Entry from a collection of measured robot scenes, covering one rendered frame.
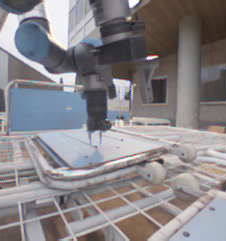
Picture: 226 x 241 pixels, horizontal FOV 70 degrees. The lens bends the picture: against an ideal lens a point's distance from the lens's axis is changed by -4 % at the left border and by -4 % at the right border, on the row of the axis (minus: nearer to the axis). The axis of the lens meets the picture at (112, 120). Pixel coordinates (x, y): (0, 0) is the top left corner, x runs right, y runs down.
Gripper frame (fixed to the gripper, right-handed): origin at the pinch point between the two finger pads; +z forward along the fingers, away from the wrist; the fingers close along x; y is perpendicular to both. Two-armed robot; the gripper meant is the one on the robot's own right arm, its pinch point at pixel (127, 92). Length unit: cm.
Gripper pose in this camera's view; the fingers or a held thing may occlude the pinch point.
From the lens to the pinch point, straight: 45.6
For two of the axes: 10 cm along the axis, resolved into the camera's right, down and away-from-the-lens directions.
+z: 2.2, 9.0, 3.9
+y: -7.4, 4.1, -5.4
